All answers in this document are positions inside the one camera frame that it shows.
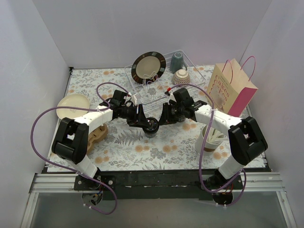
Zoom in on black cup lid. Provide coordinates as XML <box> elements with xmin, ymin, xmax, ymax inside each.
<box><xmin>143</xmin><ymin>117</ymin><xmax>159</xmax><ymax>134</ymax></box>

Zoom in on dark translucent takeout cup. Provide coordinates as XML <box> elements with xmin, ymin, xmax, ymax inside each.
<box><xmin>144</xmin><ymin>131</ymin><xmax>157</xmax><ymax>138</ymax></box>

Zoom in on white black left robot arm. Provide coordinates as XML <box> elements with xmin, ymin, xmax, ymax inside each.
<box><xmin>51</xmin><ymin>90</ymin><xmax>153</xmax><ymax>190</ymax></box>

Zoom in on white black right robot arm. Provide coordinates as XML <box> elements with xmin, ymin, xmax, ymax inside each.
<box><xmin>159</xmin><ymin>88</ymin><xmax>268</xmax><ymax>189</ymax></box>

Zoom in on floral tablecloth mat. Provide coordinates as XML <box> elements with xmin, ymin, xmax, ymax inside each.
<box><xmin>46</xmin><ymin>65</ymin><xmax>266</xmax><ymax>171</ymax></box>

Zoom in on patterned ceramic bowl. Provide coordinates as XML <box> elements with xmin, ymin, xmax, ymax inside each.
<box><xmin>172</xmin><ymin>69</ymin><xmax>190</xmax><ymax>85</ymax></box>

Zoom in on brown cardboard cup carrier stack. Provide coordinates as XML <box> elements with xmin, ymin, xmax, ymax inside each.
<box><xmin>86</xmin><ymin>124</ymin><xmax>108</xmax><ymax>155</ymax></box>

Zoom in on grey green mug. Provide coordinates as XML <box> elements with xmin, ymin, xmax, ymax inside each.
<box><xmin>170</xmin><ymin>52</ymin><xmax>187</xmax><ymax>73</ymax></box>

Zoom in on cream plate on table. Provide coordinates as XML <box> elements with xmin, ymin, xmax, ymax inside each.
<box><xmin>56</xmin><ymin>94</ymin><xmax>91</xmax><ymax>121</ymax></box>

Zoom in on white cup with stirrers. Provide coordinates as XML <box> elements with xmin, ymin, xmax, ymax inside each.
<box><xmin>195</xmin><ymin>125</ymin><xmax>226</xmax><ymax>156</ymax></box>

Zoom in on dark rimmed plate in rack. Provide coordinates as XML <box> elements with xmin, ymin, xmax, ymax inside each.
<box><xmin>131</xmin><ymin>51</ymin><xmax>166</xmax><ymax>84</ymax></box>

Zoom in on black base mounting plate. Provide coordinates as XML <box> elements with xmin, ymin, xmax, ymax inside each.
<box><xmin>74</xmin><ymin>170</ymin><xmax>247</xmax><ymax>201</ymax></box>

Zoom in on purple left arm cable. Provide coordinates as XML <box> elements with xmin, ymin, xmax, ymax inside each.
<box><xmin>30</xmin><ymin>82</ymin><xmax>133</xmax><ymax>216</ymax></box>

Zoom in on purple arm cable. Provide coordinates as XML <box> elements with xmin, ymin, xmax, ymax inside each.
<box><xmin>166</xmin><ymin>84</ymin><xmax>247</xmax><ymax>207</ymax></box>
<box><xmin>30</xmin><ymin>82</ymin><xmax>133</xmax><ymax>216</ymax></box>

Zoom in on white wire dish rack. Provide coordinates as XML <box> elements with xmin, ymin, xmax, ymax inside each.
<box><xmin>124</xmin><ymin>50</ymin><xmax>213</xmax><ymax>113</ymax></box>

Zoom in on paper bag pink handles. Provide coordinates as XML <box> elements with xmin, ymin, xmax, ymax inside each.
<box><xmin>207</xmin><ymin>59</ymin><xmax>258</xmax><ymax>117</ymax></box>

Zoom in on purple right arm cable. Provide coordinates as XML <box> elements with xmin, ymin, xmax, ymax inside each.
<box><xmin>166</xmin><ymin>84</ymin><xmax>247</xmax><ymax>207</ymax></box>

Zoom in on aluminium frame rail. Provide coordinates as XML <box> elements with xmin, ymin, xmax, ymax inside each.
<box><xmin>21</xmin><ymin>169</ymin><xmax>297</xmax><ymax>228</ymax></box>

